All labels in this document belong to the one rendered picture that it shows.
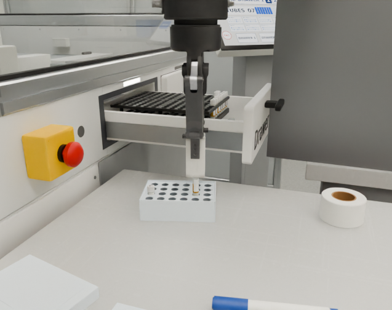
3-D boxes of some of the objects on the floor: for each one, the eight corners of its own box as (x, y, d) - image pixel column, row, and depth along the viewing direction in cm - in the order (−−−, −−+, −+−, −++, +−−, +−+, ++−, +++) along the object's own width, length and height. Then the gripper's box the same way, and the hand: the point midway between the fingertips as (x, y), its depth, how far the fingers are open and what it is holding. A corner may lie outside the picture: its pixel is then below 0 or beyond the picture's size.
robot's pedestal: (378, 353, 130) (421, 140, 105) (389, 439, 104) (452, 181, 78) (288, 331, 139) (308, 130, 114) (277, 405, 113) (301, 164, 87)
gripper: (175, 22, 62) (177, 160, 70) (163, 23, 49) (168, 192, 57) (221, 22, 62) (218, 160, 70) (222, 23, 49) (218, 193, 57)
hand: (196, 155), depth 62 cm, fingers closed, pressing on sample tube
